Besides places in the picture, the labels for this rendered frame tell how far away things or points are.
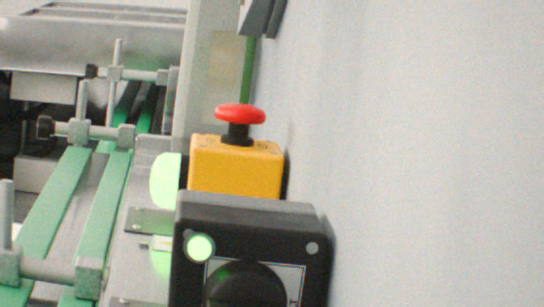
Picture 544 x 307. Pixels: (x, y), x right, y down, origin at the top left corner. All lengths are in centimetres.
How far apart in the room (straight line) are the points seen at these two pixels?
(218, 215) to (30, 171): 176
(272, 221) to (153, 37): 158
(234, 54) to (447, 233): 102
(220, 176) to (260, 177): 3
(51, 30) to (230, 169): 134
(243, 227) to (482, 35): 28
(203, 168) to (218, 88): 50
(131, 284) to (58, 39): 147
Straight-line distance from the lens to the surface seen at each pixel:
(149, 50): 220
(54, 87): 232
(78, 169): 121
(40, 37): 222
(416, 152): 45
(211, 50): 138
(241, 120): 91
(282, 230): 62
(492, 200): 33
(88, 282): 77
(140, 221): 93
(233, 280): 60
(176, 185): 91
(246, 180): 90
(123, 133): 135
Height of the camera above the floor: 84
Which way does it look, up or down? 5 degrees down
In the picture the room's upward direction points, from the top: 84 degrees counter-clockwise
